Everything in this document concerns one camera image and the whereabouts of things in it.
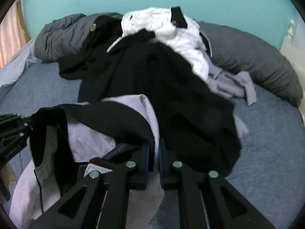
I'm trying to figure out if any light grey zip jacket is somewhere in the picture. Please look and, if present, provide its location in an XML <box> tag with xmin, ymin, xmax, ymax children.
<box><xmin>9</xmin><ymin>94</ymin><xmax>250</xmax><ymax>229</ymax></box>

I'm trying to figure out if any blue bed cover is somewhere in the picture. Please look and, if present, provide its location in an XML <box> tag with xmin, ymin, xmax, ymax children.
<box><xmin>1</xmin><ymin>63</ymin><xmax>304</xmax><ymax>228</ymax></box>

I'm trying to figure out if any black garment pile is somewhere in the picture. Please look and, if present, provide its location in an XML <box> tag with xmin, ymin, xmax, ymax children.
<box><xmin>58</xmin><ymin>16</ymin><xmax>241</xmax><ymax>176</ymax></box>

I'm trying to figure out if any pink curtain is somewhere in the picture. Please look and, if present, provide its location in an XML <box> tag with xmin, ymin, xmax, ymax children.
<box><xmin>0</xmin><ymin>0</ymin><xmax>30</xmax><ymax>68</ymax></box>

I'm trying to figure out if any small grey cloth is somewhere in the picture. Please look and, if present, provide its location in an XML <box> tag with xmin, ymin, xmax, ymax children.
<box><xmin>207</xmin><ymin>66</ymin><xmax>257</xmax><ymax>106</ymax></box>

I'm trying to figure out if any dark grey rolled duvet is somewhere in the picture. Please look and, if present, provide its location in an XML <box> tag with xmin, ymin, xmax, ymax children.
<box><xmin>34</xmin><ymin>13</ymin><xmax>303</xmax><ymax>106</ymax></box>

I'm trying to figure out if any white and black garment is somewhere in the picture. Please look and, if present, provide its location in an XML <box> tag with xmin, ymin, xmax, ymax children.
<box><xmin>107</xmin><ymin>7</ymin><xmax>213</xmax><ymax>82</ymax></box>

